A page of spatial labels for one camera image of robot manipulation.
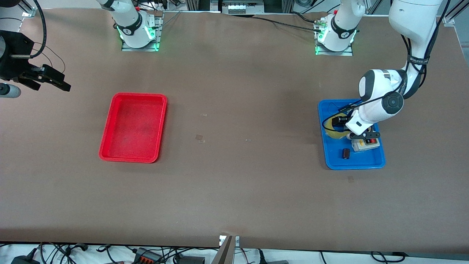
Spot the yellow clear tape roll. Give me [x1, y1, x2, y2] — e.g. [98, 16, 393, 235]
[325, 114, 353, 140]

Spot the blue plastic tray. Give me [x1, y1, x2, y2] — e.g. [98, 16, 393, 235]
[318, 99, 386, 171]

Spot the red plastic tray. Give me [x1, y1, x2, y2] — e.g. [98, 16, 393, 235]
[99, 92, 168, 164]

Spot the grey socket box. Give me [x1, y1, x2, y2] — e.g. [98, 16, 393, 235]
[220, 0, 265, 15]

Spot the orange black power adapter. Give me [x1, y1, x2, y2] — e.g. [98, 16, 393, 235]
[133, 248, 162, 264]

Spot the black left camera bracket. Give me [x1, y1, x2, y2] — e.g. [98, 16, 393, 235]
[347, 131, 381, 142]

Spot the grey switch box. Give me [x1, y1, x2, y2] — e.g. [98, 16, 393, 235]
[351, 138, 381, 153]

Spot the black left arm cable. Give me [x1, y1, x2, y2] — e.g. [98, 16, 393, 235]
[322, 0, 452, 133]

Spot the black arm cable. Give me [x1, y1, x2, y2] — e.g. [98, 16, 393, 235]
[31, 0, 67, 74]
[322, 0, 452, 133]

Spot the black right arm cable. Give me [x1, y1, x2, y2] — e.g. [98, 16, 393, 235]
[31, 0, 67, 74]

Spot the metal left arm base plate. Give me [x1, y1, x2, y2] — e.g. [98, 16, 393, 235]
[315, 18, 354, 56]

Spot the black cable on table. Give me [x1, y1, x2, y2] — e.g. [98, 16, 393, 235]
[252, 12, 324, 32]

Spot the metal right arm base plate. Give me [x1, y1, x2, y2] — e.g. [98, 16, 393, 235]
[121, 12, 162, 52]

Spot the thin grey cable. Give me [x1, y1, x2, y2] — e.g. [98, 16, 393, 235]
[157, 10, 184, 29]

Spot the aluminium camera post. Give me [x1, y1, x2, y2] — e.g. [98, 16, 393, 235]
[211, 235, 240, 264]

